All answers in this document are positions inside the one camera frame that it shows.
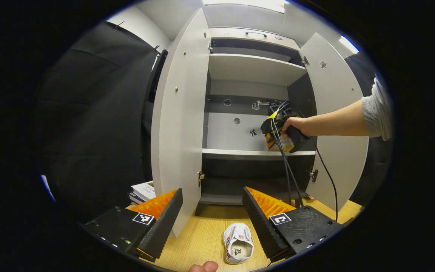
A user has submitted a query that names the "large ceiling light panel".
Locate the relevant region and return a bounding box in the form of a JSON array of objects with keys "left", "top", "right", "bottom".
[{"left": 202, "top": 0, "right": 290, "bottom": 14}]

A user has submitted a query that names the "stack of books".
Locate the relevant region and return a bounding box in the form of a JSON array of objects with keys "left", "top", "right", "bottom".
[{"left": 129, "top": 181, "right": 157, "bottom": 206}]

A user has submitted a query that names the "small ceiling light panel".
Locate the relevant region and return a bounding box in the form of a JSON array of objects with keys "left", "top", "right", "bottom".
[{"left": 339, "top": 35, "right": 360, "bottom": 54}]

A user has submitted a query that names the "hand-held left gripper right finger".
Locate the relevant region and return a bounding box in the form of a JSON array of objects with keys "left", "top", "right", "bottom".
[{"left": 242, "top": 186, "right": 344, "bottom": 263}]

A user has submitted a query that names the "grey cabinet door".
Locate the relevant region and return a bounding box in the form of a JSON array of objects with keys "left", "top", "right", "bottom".
[
  {"left": 151, "top": 8, "right": 211, "bottom": 238},
  {"left": 299, "top": 32, "right": 370, "bottom": 212}
]

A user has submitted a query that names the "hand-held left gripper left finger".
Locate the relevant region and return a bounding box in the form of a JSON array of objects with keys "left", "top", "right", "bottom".
[{"left": 81, "top": 188, "right": 183, "bottom": 262}]

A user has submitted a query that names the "grey shoe cabinet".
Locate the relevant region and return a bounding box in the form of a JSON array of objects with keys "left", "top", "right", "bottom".
[{"left": 151, "top": 8, "right": 370, "bottom": 238}]

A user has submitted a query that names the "black backdrop cloth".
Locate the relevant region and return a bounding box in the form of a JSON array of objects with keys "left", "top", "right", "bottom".
[{"left": 38, "top": 21, "right": 393, "bottom": 223}]

